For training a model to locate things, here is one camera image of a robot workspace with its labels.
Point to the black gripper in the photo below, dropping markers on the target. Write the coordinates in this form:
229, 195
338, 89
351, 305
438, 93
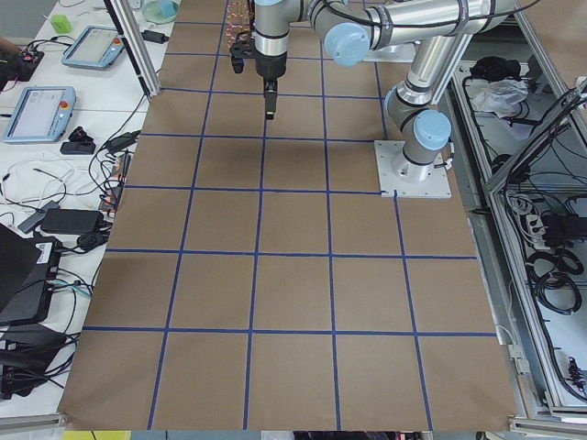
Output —
271, 67

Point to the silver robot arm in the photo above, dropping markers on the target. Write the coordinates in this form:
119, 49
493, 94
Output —
271, 38
438, 26

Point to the black power adapter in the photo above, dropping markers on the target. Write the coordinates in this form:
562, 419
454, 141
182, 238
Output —
154, 36

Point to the blue foam cube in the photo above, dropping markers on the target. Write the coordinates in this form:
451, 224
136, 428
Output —
167, 8

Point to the green glass plate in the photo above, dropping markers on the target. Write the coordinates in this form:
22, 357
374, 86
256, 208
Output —
152, 13

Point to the blue teach pendant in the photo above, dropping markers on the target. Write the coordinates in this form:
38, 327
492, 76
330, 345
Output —
41, 115
95, 49

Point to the green block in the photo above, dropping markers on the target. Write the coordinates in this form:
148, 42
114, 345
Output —
61, 24

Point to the black phone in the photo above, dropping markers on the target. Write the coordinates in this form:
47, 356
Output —
71, 221

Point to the black laptop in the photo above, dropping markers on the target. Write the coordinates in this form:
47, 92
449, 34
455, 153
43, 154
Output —
28, 265

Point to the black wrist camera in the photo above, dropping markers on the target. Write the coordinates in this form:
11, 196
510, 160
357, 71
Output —
239, 51

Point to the copper wire wine basket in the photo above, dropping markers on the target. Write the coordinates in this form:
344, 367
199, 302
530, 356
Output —
239, 19

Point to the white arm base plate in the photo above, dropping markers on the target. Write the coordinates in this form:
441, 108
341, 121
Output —
398, 177
404, 53

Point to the aluminium frame post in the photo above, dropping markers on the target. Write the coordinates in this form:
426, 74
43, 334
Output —
128, 29

